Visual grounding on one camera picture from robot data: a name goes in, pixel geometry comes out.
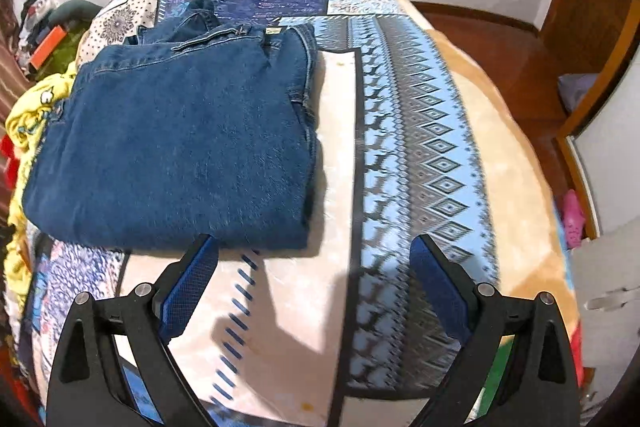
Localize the brown wooden door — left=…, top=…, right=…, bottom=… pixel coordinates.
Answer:
left=539, top=0, right=631, bottom=74

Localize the green patterned bag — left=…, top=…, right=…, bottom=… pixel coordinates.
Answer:
left=28, top=22, right=90, bottom=81

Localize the blue denim jacket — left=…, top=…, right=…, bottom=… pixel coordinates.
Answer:
left=23, top=0, right=318, bottom=251

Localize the patchwork blue bedspread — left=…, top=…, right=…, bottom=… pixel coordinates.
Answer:
left=19, top=0, right=584, bottom=427

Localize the yellow fleece blanket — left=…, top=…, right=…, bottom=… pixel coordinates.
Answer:
left=3, top=62, right=77, bottom=309

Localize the red plush toy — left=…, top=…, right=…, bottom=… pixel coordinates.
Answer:
left=1, top=134, right=21, bottom=191

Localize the pile of clothes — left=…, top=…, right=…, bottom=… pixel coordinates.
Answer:
left=15, top=0, right=102, bottom=69

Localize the wooden wardrobe with sliding door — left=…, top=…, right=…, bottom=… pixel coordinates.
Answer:
left=558, top=0, right=639, bottom=413

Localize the striped red curtain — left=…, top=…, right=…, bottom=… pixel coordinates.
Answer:
left=0, top=0, right=32, bottom=124

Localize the orange box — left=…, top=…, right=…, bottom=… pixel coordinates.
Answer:
left=29, top=25, right=67, bottom=70

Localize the pink slipper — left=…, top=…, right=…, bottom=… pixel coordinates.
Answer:
left=562, top=190, right=586, bottom=249

